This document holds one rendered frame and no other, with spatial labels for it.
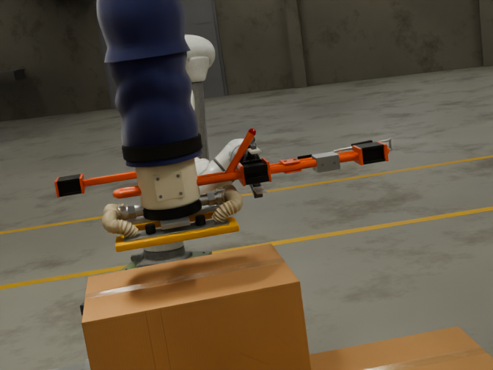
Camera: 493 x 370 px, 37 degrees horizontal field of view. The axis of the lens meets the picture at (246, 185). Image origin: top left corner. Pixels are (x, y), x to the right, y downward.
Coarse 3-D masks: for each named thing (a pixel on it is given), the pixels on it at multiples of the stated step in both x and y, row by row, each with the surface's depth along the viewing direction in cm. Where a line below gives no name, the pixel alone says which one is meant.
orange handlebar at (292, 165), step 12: (348, 156) 217; (276, 168) 215; (288, 168) 215; (300, 168) 216; (84, 180) 235; (96, 180) 236; (108, 180) 236; (120, 180) 237; (204, 180) 212; (216, 180) 213; (228, 180) 214; (120, 192) 210; (132, 192) 210
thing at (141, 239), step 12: (204, 216) 207; (180, 228) 207; (192, 228) 205; (204, 228) 205; (216, 228) 204; (228, 228) 204; (120, 240) 205; (132, 240) 202; (144, 240) 202; (156, 240) 202; (168, 240) 202; (180, 240) 203
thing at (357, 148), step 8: (360, 144) 223; (368, 144) 221; (376, 144) 220; (384, 144) 218; (360, 152) 216; (368, 152) 218; (376, 152) 218; (384, 152) 218; (360, 160) 217; (368, 160) 218; (376, 160) 218; (384, 160) 218
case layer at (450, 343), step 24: (408, 336) 254; (432, 336) 252; (456, 336) 249; (312, 360) 246; (336, 360) 244; (360, 360) 242; (384, 360) 239; (408, 360) 237; (432, 360) 235; (456, 360) 233; (480, 360) 231
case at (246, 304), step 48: (96, 288) 224; (144, 288) 218; (192, 288) 212; (240, 288) 207; (288, 288) 206; (96, 336) 199; (144, 336) 201; (192, 336) 204; (240, 336) 206; (288, 336) 208
